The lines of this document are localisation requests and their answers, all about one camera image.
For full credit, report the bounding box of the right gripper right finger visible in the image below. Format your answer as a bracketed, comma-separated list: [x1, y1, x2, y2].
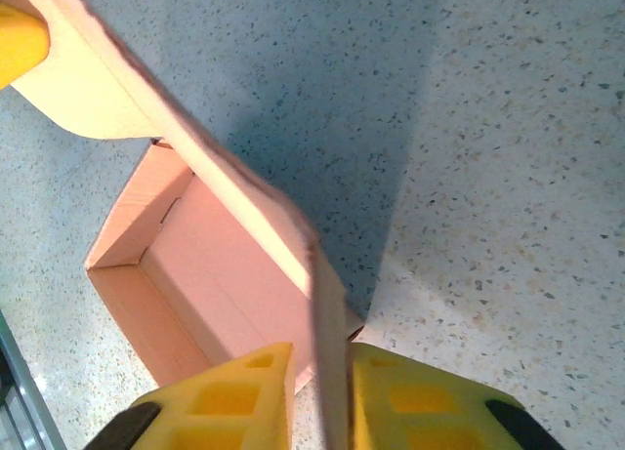
[347, 342, 567, 450]

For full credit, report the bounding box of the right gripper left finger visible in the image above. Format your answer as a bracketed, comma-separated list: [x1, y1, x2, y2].
[85, 341, 297, 450]

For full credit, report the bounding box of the pink paper box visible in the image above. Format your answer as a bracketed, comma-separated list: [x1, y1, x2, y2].
[9, 0, 367, 450]

